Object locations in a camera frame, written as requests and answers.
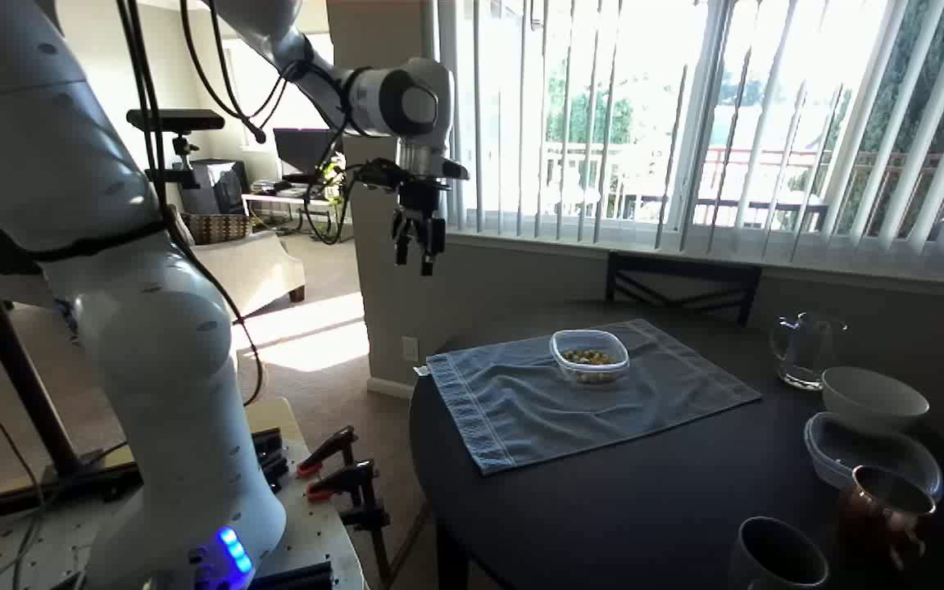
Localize dark cup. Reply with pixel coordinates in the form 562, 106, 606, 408
726, 511, 832, 590

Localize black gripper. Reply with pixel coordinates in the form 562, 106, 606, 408
389, 170, 450, 278

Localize round dark table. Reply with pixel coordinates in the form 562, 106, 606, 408
406, 298, 944, 590

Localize copper mug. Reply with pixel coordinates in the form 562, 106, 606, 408
837, 463, 940, 572

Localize beige sofa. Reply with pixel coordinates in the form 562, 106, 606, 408
188, 228, 311, 320

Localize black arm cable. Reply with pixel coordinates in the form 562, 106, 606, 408
113, 0, 358, 408

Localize black clamp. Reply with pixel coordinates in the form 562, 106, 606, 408
249, 425, 293, 493

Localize sweets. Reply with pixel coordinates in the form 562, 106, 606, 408
565, 344, 618, 368

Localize black stereo camera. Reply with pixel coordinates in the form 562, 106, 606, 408
124, 106, 230, 137

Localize white ceramic bowl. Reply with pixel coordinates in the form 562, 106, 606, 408
819, 363, 936, 437

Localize blue towel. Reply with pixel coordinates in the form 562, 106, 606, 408
423, 314, 763, 477

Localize white perforated mounting table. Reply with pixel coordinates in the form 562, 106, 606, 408
0, 388, 374, 590

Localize red handled clamp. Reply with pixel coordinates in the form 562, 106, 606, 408
296, 421, 361, 482
306, 454, 396, 590

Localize black tripod stand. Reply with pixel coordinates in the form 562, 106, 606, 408
0, 182, 145, 532

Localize glass pitcher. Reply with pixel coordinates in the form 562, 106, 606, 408
769, 309, 853, 393

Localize small white bowl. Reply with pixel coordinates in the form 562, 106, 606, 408
547, 323, 635, 388

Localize white vertical blinds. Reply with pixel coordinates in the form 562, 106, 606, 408
433, 0, 944, 280

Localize black metal frame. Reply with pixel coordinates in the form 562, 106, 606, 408
605, 248, 769, 326

